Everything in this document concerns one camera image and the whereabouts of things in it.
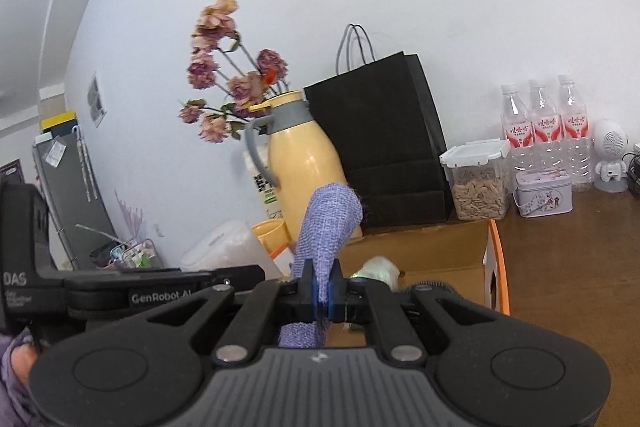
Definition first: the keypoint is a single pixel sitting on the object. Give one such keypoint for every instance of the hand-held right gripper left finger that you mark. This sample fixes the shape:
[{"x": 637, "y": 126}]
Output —
[{"x": 314, "y": 302}]

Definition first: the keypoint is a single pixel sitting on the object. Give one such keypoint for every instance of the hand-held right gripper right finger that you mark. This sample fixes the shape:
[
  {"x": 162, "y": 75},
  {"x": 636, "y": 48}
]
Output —
[{"x": 331, "y": 307}]

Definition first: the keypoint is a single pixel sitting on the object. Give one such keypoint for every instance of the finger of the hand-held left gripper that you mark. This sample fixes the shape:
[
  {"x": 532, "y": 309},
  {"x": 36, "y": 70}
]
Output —
[{"x": 245, "y": 276}]

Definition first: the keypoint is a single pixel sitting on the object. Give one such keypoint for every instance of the purple knit cloth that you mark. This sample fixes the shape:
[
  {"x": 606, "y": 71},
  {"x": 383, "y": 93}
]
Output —
[{"x": 325, "y": 227}]

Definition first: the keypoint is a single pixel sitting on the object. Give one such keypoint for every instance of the red cardboard box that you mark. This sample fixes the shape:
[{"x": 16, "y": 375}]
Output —
[{"x": 430, "y": 252}]

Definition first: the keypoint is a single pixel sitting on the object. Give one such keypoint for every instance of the person's left forearm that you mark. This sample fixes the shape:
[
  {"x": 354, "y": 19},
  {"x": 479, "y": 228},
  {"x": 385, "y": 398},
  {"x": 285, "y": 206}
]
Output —
[{"x": 12, "y": 372}]

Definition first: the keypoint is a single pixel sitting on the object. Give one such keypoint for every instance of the yellow mug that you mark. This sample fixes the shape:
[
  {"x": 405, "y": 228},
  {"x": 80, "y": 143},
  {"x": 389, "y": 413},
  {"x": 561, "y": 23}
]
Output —
[{"x": 272, "y": 232}]

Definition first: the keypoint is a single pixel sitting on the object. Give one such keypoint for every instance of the white cloth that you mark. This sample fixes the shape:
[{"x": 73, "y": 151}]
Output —
[{"x": 377, "y": 269}]

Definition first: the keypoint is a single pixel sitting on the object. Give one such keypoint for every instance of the grey cabinet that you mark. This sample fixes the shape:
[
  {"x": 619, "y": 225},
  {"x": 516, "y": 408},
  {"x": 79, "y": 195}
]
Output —
[{"x": 65, "y": 187}]

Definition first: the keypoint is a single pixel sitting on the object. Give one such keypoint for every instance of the white milk carton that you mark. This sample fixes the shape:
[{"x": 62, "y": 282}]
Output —
[{"x": 265, "y": 197}]

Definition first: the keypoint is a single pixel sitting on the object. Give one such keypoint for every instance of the shelf with small items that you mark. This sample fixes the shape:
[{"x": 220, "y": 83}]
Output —
[{"x": 130, "y": 254}]

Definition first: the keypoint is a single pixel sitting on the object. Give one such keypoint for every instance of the yellow thermos jug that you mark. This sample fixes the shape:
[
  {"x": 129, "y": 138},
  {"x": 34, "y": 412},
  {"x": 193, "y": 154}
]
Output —
[{"x": 305, "y": 167}]

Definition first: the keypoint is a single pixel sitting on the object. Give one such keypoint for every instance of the yellow box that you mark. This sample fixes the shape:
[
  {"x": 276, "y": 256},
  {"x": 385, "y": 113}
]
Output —
[{"x": 57, "y": 122}]

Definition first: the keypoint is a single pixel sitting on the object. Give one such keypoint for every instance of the black paper bag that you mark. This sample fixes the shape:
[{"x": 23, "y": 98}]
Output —
[{"x": 380, "y": 132}]

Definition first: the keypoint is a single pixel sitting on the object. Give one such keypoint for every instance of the clear container of seeds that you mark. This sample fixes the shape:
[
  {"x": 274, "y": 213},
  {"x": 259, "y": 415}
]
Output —
[{"x": 477, "y": 197}]

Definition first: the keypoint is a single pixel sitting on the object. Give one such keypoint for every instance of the pale purple tin box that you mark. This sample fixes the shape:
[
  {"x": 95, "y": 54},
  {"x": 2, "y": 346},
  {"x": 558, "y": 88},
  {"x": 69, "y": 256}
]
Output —
[{"x": 542, "y": 199}]

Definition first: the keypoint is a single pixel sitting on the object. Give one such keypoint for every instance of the clear water bottle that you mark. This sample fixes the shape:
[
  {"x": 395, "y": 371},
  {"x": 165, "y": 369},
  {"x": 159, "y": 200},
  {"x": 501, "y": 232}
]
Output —
[
  {"x": 544, "y": 124},
  {"x": 515, "y": 127},
  {"x": 575, "y": 122}
]

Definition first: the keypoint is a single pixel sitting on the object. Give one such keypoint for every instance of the dried pink flower bouquet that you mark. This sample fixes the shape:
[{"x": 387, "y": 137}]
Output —
[{"x": 217, "y": 14}]

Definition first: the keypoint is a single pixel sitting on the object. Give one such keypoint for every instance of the white robot-shaped speaker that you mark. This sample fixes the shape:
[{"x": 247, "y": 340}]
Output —
[{"x": 610, "y": 142}]

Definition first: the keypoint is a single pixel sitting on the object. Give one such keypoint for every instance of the white wall socket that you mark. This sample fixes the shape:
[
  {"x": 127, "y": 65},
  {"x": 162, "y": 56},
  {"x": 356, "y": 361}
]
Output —
[{"x": 160, "y": 229}]

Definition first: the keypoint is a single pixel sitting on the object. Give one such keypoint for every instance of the purple wall sticker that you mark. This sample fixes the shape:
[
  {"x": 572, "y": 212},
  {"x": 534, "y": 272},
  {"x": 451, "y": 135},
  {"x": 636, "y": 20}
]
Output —
[{"x": 131, "y": 219}]

